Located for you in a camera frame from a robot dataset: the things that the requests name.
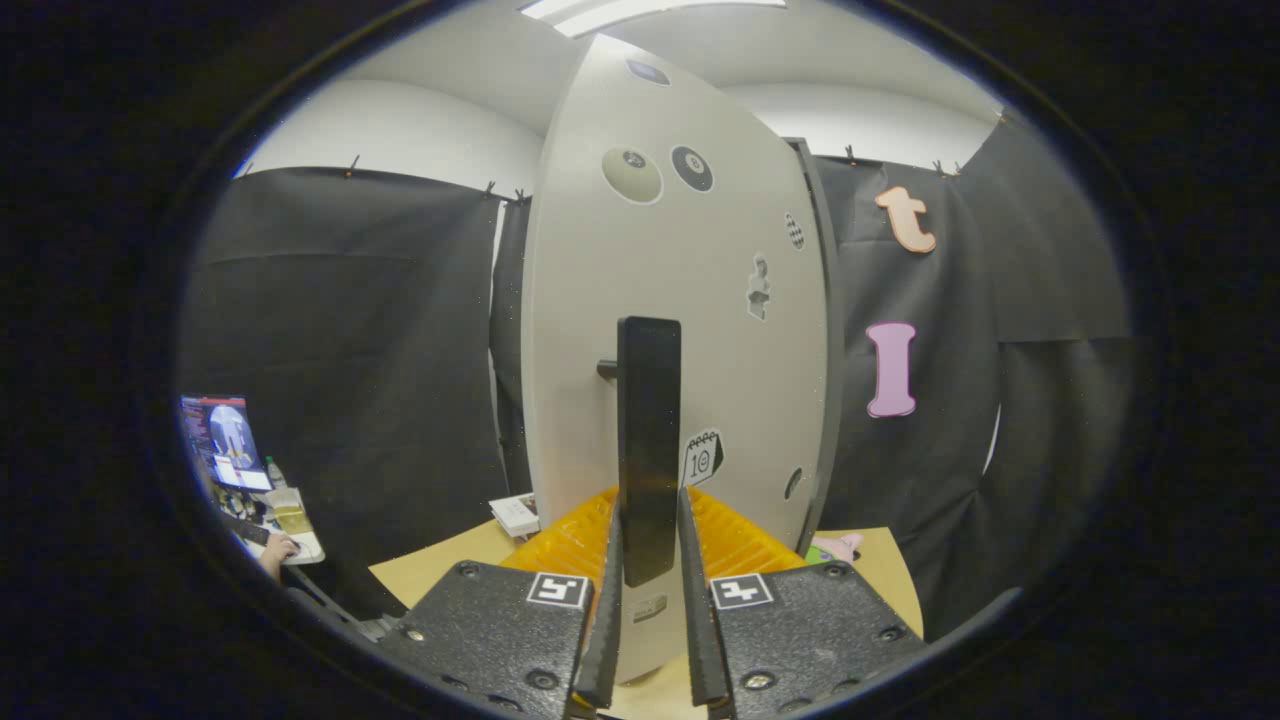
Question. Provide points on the black backdrop cloth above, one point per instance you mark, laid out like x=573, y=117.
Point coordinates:
x=350, y=330

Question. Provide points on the white side desk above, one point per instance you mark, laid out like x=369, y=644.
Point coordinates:
x=305, y=545

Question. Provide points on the small white box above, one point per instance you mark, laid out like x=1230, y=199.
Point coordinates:
x=515, y=515

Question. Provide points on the clear plastic bottle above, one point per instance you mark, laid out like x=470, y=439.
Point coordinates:
x=274, y=474

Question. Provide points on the pink and green plush toy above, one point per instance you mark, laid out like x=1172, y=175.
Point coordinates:
x=838, y=547

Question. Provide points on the grey shoe cabinet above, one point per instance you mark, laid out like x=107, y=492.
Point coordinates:
x=836, y=350

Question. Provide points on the large ceiling light panel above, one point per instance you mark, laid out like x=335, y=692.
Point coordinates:
x=640, y=10

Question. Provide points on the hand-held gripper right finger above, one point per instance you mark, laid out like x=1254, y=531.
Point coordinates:
x=800, y=630

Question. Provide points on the laptop screen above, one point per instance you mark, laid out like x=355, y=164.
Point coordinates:
x=228, y=440

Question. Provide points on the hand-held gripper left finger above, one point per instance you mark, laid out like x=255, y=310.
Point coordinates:
x=500, y=630

